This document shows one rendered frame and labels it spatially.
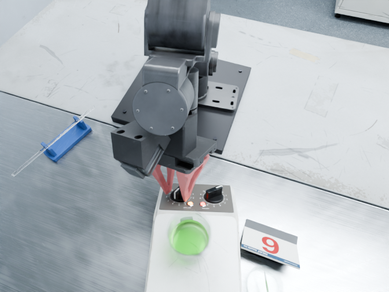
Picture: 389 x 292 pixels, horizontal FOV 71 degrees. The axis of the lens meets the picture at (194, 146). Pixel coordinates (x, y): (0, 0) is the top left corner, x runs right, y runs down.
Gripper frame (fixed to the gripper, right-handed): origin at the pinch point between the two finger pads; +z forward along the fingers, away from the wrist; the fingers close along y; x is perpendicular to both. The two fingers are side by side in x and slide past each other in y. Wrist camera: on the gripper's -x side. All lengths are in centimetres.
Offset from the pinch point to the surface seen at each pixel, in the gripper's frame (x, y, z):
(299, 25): 230, -24, -13
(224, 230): -2.8, 9.7, 1.2
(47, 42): 20, -54, -17
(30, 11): 86, -161, -20
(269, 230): 6.8, 14.3, 7.2
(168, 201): -1.3, -0.8, 1.4
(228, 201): 3.5, 7.6, 1.4
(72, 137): 2.3, -26.8, -1.9
